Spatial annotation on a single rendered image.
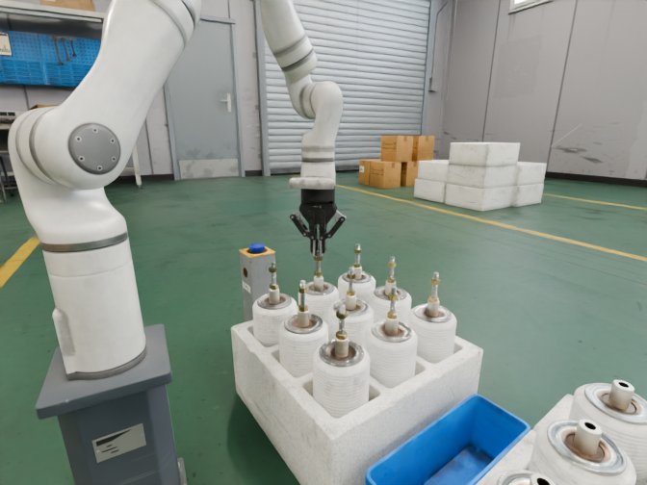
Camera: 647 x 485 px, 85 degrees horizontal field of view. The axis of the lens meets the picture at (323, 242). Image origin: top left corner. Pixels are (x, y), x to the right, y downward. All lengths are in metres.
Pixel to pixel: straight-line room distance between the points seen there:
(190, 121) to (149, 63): 4.97
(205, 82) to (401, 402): 5.22
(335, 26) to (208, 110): 2.37
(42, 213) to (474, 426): 0.79
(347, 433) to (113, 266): 0.40
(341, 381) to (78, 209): 0.43
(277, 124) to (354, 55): 1.73
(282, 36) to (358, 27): 5.88
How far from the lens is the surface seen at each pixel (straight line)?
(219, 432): 0.88
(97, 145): 0.47
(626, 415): 0.64
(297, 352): 0.68
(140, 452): 0.62
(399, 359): 0.67
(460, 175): 3.35
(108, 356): 0.55
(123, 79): 0.50
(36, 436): 1.03
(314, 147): 0.74
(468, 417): 0.81
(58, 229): 0.50
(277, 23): 0.70
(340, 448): 0.61
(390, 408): 0.65
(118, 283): 0.52
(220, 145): 5.55
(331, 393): 0.61
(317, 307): 0.82
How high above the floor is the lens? 0.60
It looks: 17 degrees down
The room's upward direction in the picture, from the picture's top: straight up
